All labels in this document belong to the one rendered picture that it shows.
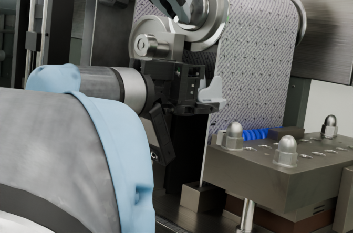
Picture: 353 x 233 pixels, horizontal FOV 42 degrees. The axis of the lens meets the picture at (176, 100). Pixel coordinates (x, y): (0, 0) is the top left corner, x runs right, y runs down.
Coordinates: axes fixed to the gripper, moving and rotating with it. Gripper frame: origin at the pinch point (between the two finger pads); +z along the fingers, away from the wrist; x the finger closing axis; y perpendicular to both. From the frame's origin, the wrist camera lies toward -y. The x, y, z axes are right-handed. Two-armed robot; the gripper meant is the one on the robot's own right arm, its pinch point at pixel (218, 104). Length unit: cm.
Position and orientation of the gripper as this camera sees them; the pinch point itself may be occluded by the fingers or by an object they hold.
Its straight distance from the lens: 82.7
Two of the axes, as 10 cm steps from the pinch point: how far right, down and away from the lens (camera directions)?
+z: 7.1, -0.1, 7.0
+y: 1.2, -9.8, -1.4
